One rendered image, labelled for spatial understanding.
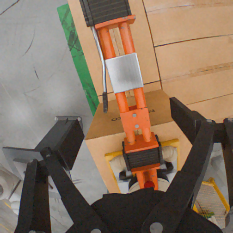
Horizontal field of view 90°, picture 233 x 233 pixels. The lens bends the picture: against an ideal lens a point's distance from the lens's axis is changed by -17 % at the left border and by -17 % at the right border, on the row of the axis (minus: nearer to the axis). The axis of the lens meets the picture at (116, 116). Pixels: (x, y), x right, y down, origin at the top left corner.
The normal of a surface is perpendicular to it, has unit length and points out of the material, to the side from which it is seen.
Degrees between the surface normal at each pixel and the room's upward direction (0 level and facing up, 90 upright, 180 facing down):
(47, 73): 0
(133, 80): 2
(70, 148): 90
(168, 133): 1
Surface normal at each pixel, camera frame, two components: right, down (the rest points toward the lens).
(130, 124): -0.02, 0.44
